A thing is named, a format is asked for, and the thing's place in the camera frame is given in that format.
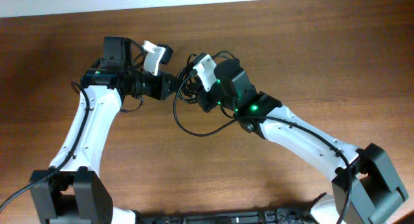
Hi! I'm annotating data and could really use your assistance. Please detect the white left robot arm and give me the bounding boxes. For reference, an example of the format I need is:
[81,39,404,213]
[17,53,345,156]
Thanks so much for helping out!
[30,36,177,223]

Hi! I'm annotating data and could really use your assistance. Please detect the black USB cable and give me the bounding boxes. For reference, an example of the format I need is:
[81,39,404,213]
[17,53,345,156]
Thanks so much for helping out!
[176,50,237,105]

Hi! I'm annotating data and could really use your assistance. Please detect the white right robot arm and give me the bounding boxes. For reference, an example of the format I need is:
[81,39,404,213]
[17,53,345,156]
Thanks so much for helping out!
[193,56,408,223]

